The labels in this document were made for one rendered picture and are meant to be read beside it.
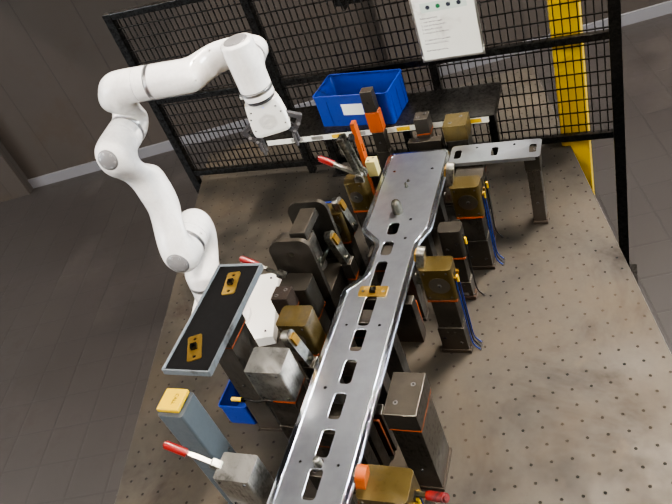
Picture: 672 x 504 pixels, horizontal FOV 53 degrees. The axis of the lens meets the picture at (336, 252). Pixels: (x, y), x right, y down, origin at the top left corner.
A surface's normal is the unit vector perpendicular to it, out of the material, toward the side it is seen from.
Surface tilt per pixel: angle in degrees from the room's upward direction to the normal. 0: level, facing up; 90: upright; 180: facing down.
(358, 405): 0
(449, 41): 90
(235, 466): 0
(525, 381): 0
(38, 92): 90
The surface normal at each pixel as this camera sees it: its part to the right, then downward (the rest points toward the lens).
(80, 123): 0.00, 0.65
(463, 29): -0.27, 0.69
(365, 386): -0.29, -0.72
